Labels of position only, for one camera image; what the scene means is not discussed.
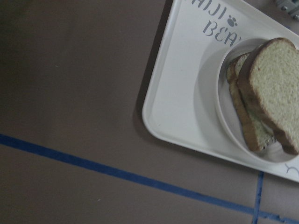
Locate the bread slice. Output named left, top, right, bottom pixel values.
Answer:
left=226, top=53, right=277, bottom=152
left=238, top=37, right=299, bottom=155

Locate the white round plate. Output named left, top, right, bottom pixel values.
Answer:
left=215, top=38, right=298, bottom=165

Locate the white bear serving tray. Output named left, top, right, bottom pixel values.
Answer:
left=142, top=0, right=299, bottom=182

